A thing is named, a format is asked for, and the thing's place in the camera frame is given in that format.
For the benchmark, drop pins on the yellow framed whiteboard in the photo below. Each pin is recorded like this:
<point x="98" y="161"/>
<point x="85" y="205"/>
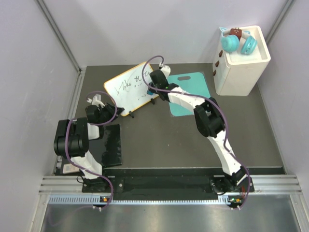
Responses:
<point x="129" y="89"/>

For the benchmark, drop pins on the grey slotted cable duct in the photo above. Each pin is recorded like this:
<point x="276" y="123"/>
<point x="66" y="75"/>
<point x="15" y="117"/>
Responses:
<point x="100" y="200"/>

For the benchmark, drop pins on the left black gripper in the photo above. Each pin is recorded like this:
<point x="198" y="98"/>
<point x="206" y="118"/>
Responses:
<point x="108" y="108"/>

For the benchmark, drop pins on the teal cutting board mat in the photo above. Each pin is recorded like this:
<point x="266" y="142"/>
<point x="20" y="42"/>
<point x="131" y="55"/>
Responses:
<point x="193" y="83"/>

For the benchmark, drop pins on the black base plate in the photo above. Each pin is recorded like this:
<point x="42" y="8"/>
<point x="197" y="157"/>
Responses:
<point x="165" y="187"/>

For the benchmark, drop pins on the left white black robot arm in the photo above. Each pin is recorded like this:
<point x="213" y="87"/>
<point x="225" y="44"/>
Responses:
<point x="89" y="167"/>

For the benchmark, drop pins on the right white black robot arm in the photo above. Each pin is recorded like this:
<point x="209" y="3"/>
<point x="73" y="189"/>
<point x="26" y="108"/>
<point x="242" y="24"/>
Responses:
<point x="210" y="122"/>

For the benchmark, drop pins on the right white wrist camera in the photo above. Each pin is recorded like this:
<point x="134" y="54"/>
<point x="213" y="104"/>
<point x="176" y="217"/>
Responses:
<point x="165" y="69"/>

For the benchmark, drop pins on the brown toy cube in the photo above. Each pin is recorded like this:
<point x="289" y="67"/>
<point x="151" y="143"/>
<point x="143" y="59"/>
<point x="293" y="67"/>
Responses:
<point x="237" y="32"/>

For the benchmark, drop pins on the white drawer cabinet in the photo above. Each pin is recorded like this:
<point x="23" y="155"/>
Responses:
<point x="236" y="74"/>

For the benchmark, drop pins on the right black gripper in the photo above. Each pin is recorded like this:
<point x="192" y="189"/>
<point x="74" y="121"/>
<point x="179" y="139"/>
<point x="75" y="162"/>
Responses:
<point x="151" y="88"/>

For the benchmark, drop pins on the teal cat ear headphones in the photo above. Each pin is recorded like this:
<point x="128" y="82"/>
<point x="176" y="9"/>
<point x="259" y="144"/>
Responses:
<point x="230" y="43"/>

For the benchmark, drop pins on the black glossy mat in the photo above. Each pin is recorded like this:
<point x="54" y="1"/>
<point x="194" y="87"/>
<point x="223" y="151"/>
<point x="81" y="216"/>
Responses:
<point x="102" y="143"/>

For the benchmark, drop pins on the small label card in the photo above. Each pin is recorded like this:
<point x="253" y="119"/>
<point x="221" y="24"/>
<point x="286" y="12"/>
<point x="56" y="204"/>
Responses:
<point x="69" y="168"/>

